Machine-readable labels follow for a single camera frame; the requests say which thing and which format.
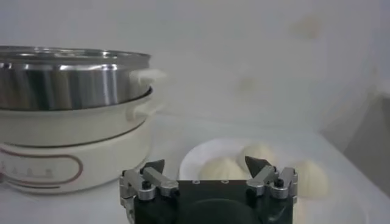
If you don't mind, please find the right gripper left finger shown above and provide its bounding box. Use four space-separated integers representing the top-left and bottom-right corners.
119 159 180 214

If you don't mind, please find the white round plate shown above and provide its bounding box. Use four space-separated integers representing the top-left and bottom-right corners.
178 136 369 224

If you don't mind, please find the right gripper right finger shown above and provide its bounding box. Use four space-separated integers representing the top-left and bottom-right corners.
244 155 299 204

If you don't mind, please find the white electric cooker base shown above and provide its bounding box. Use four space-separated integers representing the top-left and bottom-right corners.
0 86 165 195

